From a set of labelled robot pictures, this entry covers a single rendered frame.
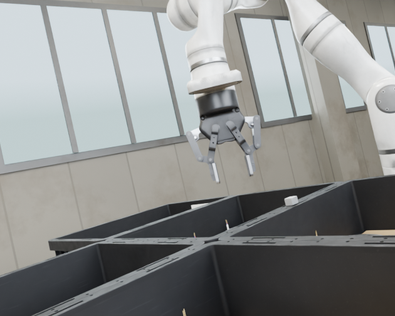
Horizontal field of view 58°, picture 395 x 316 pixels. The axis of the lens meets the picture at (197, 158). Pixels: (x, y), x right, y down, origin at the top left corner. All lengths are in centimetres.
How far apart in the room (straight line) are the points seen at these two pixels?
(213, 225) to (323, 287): 53
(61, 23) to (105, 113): 66
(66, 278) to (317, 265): 44
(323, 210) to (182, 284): 33
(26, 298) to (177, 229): 32
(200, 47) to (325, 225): 37
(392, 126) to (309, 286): 54
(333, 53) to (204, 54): 35
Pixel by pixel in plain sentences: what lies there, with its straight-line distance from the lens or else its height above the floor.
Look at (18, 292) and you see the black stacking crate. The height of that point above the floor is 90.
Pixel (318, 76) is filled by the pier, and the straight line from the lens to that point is 375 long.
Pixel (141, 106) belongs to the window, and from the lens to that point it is 264.
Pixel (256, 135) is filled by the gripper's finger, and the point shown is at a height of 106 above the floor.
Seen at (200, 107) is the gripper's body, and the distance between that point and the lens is 63.
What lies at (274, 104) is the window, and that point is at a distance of 345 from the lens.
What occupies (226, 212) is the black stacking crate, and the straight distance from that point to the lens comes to 89.
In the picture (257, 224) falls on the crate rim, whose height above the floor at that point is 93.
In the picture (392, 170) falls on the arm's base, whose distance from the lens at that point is 87.
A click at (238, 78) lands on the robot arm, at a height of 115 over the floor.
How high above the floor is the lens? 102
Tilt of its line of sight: 1 degrees up
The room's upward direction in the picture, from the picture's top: 13 degrees counter-clockwise
